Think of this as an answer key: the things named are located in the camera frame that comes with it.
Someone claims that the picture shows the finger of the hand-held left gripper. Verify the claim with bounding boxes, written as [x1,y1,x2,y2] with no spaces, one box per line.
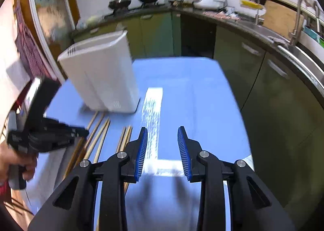
[29,135,76,155]
[44,118,90,138]

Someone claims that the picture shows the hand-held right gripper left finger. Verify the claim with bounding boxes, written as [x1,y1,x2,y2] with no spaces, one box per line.
[28,127,148,231]

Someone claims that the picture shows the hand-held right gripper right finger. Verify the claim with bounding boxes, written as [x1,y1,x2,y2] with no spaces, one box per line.
[177,126,296,231]

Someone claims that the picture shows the bunch of wooden chopsticks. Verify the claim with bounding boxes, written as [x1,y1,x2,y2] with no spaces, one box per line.
[62,111,134,188]

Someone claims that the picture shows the white plastic utensil holder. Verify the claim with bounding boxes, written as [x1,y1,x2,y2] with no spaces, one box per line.
[58,30,141,113]

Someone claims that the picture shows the person's left hand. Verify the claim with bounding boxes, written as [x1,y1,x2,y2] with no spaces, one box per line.
[0,142,39,184]

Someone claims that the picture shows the checked apron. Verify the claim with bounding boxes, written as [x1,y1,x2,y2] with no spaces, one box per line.
[14,0,58,81]

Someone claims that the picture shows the blue star-print tablecloth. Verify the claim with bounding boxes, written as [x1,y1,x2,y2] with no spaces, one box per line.
[25,57,254,231]

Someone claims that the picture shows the painted glass sliding door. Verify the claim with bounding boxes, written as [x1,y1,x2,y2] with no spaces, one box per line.
[28,0,78,83]

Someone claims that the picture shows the plastic bag with food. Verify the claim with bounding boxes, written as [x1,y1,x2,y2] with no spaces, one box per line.
[75,15,102,29]

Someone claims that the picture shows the black wok with lid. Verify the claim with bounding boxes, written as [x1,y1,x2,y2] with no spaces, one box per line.
[108,0,132,10]

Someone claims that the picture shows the gas stove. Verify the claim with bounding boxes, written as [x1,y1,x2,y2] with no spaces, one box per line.
[104,2,173,18]

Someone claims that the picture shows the dark stone countertop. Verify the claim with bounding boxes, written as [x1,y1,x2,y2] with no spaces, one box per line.
[70,5,324,111]

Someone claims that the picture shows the patterned cloth on counter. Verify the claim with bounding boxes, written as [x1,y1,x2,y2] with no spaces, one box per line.
[202,10,241,20]

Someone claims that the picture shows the grey rag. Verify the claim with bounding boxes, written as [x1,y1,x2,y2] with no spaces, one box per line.
[268,35,289,44]

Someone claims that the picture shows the steel sink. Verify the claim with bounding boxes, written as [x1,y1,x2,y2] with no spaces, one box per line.
[253,23,324,88]

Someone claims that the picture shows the white rice cooker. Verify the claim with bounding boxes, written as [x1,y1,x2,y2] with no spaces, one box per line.
[193,0,227,10]

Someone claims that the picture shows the yellow sponge tray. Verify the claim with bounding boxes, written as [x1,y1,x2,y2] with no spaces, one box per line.
[241,0,263,10]

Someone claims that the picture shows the small gooseneck faucet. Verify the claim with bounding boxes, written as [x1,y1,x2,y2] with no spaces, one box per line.
[244,0,262,26]

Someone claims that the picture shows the wooden cutting board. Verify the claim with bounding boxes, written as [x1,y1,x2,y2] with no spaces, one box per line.
[263,0,305,36]

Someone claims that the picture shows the tall steel faucet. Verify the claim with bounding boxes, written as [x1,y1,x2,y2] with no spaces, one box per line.
[289,0,322,47]

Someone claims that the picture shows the green plastic container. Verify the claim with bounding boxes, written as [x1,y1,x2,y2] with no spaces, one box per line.
[303,25,324,44]

